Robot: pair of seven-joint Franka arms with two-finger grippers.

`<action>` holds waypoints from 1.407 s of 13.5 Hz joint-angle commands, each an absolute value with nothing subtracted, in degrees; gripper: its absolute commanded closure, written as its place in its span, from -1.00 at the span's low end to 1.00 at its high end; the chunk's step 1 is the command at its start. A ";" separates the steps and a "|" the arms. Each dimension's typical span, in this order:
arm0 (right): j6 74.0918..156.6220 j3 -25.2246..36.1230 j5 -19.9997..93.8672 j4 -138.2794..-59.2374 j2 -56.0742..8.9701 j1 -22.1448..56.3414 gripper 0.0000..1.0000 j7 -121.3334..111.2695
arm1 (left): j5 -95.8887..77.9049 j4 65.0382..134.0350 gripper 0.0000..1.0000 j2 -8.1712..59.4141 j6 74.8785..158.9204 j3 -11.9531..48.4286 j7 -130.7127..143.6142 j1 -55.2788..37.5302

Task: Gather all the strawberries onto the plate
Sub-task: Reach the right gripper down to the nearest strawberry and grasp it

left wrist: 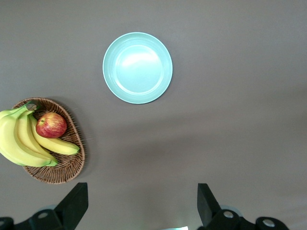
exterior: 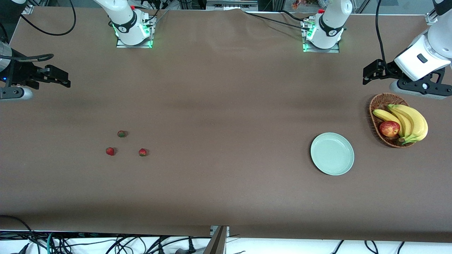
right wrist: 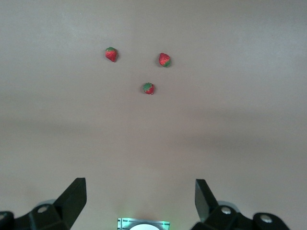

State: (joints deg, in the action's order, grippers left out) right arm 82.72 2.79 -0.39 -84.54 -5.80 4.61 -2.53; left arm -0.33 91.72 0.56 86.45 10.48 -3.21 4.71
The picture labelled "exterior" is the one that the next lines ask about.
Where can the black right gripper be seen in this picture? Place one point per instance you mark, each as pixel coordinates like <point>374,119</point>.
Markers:
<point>22,74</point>

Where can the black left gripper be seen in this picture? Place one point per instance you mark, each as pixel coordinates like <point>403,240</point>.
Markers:
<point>386,71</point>

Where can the red strawberry with green top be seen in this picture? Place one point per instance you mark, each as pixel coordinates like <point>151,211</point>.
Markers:
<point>121,133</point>

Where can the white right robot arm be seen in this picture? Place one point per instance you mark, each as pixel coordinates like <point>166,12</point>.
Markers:
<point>123,21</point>

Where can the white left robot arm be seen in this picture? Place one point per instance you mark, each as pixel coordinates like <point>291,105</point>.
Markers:
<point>332,21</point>

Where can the pale green round plate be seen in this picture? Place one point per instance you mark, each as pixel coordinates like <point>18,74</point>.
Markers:
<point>332,153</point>

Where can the brown wicker basket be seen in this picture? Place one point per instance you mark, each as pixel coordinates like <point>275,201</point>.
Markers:
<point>383,100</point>

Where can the red apple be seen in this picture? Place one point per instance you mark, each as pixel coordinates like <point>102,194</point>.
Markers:
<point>389,128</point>

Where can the yellow banana bunch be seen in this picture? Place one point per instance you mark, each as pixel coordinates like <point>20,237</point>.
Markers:
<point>416,123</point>

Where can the orange flower decoration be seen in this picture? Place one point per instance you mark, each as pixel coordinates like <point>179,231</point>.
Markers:
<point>300,4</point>

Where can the brown table cover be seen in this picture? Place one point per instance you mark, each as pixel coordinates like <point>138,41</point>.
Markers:
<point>226,106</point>

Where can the black power plug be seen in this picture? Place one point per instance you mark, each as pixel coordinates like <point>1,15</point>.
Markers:
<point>191,246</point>

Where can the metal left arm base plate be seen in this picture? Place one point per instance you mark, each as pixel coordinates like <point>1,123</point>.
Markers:
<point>310,49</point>

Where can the aluminium frame corner profile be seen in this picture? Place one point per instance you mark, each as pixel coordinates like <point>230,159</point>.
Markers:
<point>27,10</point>
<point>431,18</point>

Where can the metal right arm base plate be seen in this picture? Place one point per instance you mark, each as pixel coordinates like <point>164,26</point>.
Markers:
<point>122,44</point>

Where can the grey metal rail box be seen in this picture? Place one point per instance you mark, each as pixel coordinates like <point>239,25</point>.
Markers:
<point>231,5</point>

